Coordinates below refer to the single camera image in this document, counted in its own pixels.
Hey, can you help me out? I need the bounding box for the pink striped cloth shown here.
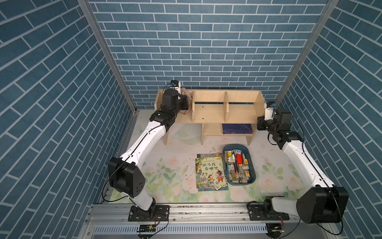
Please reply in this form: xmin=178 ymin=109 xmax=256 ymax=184
xmin=180 ymin=87 xmax=193 ymax=115

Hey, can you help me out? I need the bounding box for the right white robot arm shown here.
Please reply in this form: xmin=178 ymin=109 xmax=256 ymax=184
xmin=257 ymin=105 xmax=349 ymax=224

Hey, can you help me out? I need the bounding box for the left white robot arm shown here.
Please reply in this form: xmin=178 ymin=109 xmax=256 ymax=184
xmin=108 ymin=87 xmax=189 ymax=212

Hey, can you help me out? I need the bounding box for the top blue book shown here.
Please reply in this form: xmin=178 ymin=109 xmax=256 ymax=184
xmin=222 ymin=123 xmax=253 ymax=134

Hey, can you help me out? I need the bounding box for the red block in tray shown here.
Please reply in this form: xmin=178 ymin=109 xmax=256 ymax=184
xmin=236 ymin=154 xmax=243 ymax=164

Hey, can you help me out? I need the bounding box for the teal tray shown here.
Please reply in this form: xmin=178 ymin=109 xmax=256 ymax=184
xmin=222 ymin=144 xmax=256 ymax=186

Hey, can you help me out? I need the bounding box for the colourful children's picture book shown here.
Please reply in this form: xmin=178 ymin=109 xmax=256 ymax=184
xmin=196 ymin=153 xmax=228 ymax=192

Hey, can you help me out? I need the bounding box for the right circuit board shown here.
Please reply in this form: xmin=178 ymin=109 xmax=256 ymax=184
xmin=266 ymin=223 xmax=284 ymax=239

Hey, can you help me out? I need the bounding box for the left green circuit board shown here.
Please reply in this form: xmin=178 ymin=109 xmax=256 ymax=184
xmin=137 ymin=225 xmax=157 ymax=234

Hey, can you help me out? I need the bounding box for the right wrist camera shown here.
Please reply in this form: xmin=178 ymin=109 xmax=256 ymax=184
xmin=264 ymin=101 xmax=275 ymax=120

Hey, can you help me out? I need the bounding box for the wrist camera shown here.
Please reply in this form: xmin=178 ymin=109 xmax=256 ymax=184
xmin=264 ymin=101 xmax=275 ymax=120
xmin=170 ymin=80 xmax=182 ymax=94

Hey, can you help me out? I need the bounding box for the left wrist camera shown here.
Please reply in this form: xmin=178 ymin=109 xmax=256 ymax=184
xmin=170 ymin=80 xmax=182 ymax=94

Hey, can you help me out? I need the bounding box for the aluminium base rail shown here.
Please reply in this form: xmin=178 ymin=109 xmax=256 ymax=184
xmin=79 ymin=203 xmax=340 ymax=239

